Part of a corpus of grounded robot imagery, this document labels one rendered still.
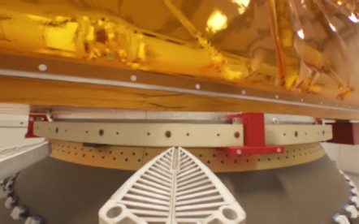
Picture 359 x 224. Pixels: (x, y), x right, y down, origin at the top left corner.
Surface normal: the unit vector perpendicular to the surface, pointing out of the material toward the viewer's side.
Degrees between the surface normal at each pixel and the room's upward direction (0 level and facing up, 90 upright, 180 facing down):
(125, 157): 62
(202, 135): 90
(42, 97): 90
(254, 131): 90
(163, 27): 90
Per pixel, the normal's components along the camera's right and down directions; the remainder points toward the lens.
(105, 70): 0.36, -0.07
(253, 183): 0.17, -0.54
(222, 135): 0.10, -0.08
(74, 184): -0.26, -0.54
